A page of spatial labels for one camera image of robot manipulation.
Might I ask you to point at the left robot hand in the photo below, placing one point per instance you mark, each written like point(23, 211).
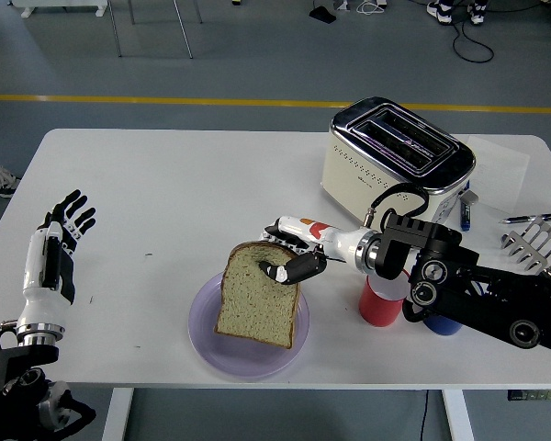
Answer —
point(39, 303)

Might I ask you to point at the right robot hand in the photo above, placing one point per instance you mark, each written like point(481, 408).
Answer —
point(340, 243)

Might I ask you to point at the brown bread slice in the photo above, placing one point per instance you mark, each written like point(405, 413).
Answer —
point(252, 303)

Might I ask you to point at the purple plastic plate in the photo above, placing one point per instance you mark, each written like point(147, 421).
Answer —
point(252, 360)

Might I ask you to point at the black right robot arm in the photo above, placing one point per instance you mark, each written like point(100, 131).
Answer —
point(441, 257)

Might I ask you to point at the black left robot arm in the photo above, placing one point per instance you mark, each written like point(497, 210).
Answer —
point(14, 367)

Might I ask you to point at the cream chrome toaster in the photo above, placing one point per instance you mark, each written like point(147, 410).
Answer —
point(353, 184)

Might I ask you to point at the red enamel mug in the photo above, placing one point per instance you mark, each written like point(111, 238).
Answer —
point(378, 308)

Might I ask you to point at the person's grey sneaker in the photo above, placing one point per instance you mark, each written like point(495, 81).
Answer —
point(0, 184)

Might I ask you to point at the blue enamel mug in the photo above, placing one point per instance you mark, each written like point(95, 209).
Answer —
point(443, 327)

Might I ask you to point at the white table leg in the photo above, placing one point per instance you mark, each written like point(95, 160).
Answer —
point(458, 413)
point(118, 413)

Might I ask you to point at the white paper sheet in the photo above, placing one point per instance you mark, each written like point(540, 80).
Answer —
point(500, 170)

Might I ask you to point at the silver metal toast rack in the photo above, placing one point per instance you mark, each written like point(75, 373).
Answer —
point(532, 245)

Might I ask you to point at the black ballpoint pen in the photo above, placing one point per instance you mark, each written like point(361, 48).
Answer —
point(532, 217)

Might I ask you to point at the black foot pedal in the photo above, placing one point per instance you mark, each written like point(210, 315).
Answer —
point(322, 14)

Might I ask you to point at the small white floor box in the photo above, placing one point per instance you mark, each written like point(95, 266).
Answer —
point(341, 4)

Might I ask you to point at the black table control panel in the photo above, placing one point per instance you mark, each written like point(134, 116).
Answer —
point(537, 395)

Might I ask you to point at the black white shoe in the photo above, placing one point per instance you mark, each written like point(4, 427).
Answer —
point(438, 10)
point(476, 11)

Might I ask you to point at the white floor stand base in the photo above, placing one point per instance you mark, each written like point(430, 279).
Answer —
point(59, 5)

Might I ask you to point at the grey metal frame legs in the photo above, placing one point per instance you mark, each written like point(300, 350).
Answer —
point(183, 27)

